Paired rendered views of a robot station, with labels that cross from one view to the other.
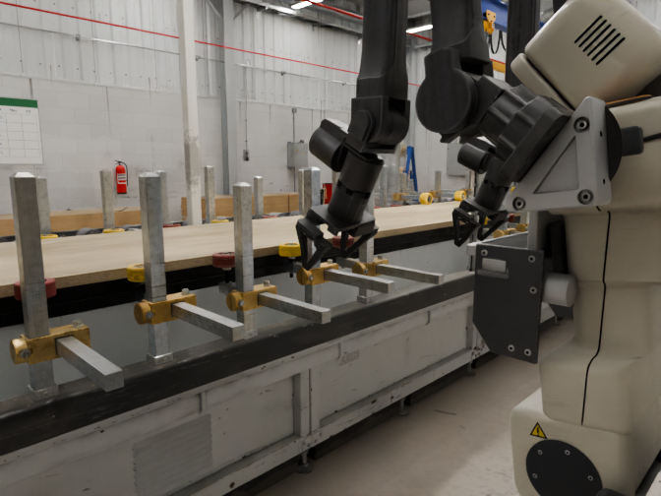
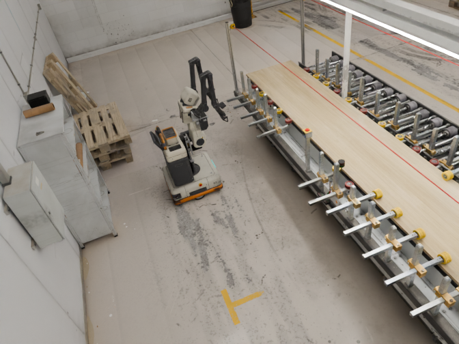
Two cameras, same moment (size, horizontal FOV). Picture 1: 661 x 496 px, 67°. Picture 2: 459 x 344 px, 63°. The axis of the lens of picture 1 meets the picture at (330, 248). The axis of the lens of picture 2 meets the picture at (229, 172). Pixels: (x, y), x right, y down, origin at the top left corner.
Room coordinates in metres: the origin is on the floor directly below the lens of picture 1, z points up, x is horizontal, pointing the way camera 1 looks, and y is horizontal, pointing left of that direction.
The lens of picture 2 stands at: (3.05, -3.57, 3.35)
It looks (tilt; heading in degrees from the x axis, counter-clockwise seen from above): 40 degrees down; 122
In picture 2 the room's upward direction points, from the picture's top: 11 degrees counter-clockwise
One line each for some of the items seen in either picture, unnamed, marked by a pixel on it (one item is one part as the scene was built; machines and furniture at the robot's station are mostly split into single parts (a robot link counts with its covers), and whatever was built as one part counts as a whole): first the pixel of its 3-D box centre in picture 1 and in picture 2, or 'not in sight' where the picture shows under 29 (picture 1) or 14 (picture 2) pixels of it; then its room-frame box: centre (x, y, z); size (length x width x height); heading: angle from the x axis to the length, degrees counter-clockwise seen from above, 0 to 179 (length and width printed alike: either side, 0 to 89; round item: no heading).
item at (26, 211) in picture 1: (33, 295); (243, 87); (0.95, 0.58, 0.91); 0.04 x 0.04 x 0.48; 45
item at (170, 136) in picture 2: not in sight; (169, 136); (0.49, -0.64, 0.87); 0.23 x 0.15 x 0.11; 135
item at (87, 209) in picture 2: not in sight; (72, 173); (-0.39, -1.47, 0.78); 0.90 x 0.45 x 1.55; 135
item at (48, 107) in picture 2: not in sight; (39, 110); (-0.47, -1.40, 1.59); 0.30 x 0.08 x 0.08; 45
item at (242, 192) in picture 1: (244, 273); (258, 105); (1.30, 0.23, 0.88); 0.04 x 0.04 x 0.48; 45
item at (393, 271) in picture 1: (386, 270); (273, 131); (1.65, -0.19, 0.81); 0.43 x 0.03 x 0.04; 45
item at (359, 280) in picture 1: (333, 276); (264, 120); (1.47, -0.01, 0.83); 0.43 x 0.03 x 0.04; 45
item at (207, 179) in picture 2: not in sight; (191, 177); (0.58, -0.56, 0.16); 0.67 x 0.64 x 0.25; 45
